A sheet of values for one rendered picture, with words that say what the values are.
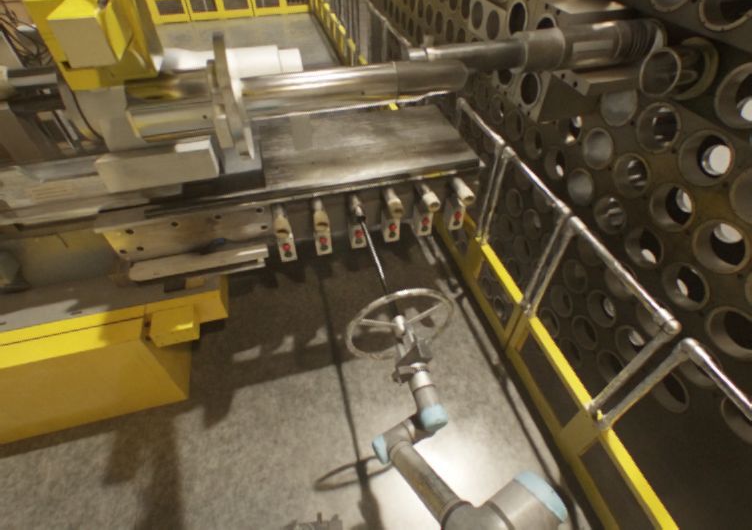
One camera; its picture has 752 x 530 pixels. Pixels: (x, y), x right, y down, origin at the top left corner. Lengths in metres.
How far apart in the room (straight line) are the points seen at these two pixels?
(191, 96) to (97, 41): 0.31
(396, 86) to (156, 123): 0.76
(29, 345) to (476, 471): 1.99
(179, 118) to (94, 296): 1.08
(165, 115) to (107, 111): 0.39
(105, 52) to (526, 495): 1.33
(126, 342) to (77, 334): 0.22
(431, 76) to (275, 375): 1.67
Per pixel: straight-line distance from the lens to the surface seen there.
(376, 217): 1.96
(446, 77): 1.50
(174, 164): 1.69
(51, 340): 2.12
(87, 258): 2.19
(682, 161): 2.41
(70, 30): 1.14
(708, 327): 2.50
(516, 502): 1.02
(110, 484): 2.37
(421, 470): 1.15
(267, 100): 1.37
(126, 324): 2.00
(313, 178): 1.87
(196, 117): 1.37
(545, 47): 2.07
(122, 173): 1.75
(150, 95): 1.38
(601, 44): 2.24
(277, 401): 2.23
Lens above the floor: 2.00
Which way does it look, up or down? 45 degrees down
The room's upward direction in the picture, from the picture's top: straight up
